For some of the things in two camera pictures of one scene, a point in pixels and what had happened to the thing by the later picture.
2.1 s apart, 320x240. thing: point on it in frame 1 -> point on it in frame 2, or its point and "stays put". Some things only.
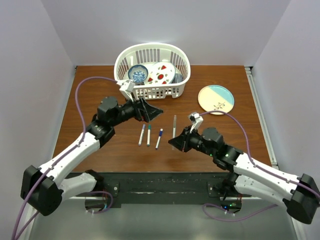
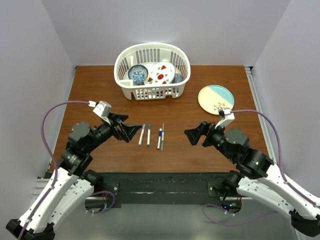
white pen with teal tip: (148, 142) stays put
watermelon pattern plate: (161, 73) stays put
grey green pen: (174, 128) -> (162, 136)
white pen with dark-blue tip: (159, 138) stays put
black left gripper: (152, 112) -> (129, 130)
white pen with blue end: (142, 135) stays put
